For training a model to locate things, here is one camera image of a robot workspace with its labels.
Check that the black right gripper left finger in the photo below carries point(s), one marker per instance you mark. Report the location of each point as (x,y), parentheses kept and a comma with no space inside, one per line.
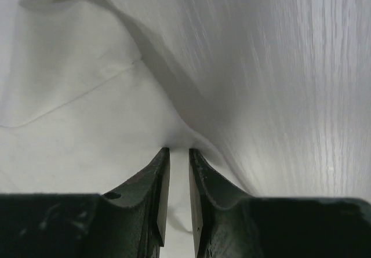
(128,221)

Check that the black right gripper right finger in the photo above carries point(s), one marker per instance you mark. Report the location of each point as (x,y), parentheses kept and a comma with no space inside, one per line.
(228,222)

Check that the white t-shirt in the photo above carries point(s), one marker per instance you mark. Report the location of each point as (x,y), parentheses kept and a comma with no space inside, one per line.
(276,93)

